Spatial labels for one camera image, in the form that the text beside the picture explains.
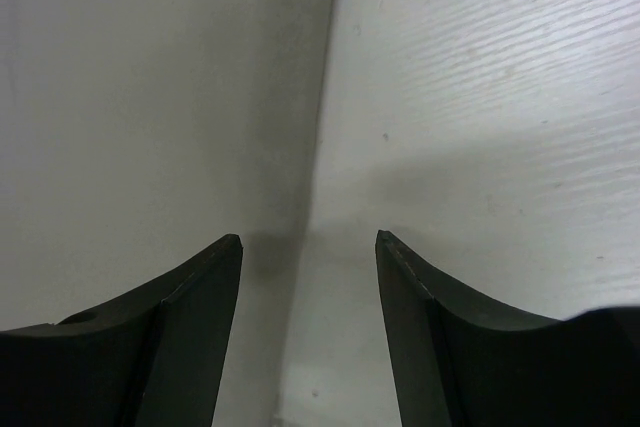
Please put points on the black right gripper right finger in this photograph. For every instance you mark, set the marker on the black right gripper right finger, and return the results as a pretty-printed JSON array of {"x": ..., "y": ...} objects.
[{"x": 462, "y": 358}]

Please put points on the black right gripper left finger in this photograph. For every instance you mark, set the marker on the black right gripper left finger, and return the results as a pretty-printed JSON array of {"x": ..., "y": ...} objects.
[{"x": 152, "y": 356}]

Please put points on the grey cloth napkin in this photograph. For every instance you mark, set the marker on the grey cloth napkin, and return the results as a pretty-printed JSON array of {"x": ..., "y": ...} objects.
[{"x": 134, "y": 133}]

